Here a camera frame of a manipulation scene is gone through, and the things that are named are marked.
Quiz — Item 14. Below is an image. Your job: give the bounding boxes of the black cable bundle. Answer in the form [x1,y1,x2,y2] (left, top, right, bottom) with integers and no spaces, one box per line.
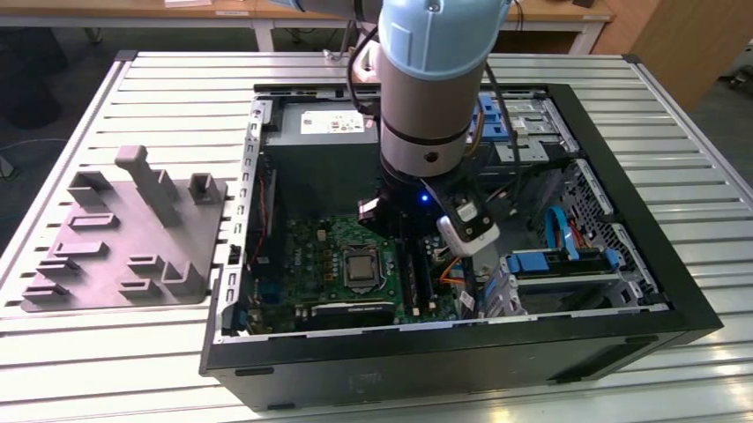
[479,158,573,208]

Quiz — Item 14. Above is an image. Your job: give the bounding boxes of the silver CPU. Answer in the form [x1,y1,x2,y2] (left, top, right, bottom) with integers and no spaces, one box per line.
[345,256,379,282]

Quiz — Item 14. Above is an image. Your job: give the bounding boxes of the wooden desk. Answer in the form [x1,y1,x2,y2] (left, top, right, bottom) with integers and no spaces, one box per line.
[0,0,617,55]

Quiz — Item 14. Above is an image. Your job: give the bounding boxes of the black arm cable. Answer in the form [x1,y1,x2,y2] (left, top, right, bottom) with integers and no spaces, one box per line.
[345,24,382,127]
[482,63,526,219]

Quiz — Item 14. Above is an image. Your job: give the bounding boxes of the green motherboard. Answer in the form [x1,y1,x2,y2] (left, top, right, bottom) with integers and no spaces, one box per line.
[246,213,461,336]

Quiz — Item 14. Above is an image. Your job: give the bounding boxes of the metal drive cage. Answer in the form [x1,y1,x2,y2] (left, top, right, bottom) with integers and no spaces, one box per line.
[470,91,581,189]

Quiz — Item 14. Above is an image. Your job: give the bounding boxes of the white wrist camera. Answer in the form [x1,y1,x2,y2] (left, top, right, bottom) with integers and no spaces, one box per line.
[421,175,501,257]

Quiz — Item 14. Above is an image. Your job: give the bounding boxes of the grey parts rack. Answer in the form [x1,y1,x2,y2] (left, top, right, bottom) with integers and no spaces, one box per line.
[20,145,230,313]

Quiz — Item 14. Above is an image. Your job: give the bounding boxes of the orange wires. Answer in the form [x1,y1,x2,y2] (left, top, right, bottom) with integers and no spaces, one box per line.
[439,257,473,293]

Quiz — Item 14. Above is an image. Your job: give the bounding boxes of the metal disk bay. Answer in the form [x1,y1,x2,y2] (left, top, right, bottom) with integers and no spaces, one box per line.
[499,253,672,316]

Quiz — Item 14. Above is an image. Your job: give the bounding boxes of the wooden cabinet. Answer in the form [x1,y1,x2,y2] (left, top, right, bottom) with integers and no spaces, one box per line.
[605,0,753,114]

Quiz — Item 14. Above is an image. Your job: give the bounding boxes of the blue disk carrier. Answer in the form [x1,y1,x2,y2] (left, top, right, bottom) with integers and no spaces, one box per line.
[505,249,620,277]

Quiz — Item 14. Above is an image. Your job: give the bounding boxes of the black PC case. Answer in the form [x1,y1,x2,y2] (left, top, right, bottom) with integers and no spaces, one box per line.
[198,82,725,413]

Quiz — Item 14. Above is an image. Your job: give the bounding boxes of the blue drive cage latch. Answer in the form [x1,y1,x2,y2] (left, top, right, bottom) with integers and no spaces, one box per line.
[477,94,509,143]

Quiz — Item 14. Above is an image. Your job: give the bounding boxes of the blue flat data cable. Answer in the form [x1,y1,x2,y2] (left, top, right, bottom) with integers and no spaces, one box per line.
[543,205,581,259]

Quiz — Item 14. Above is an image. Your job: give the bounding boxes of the grey power supply unit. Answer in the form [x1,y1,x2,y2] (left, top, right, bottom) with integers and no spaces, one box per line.
[262,103,382,150]

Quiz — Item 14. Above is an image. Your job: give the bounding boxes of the black graphics card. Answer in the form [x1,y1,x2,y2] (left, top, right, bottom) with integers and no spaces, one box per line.
[310,301,397,330]

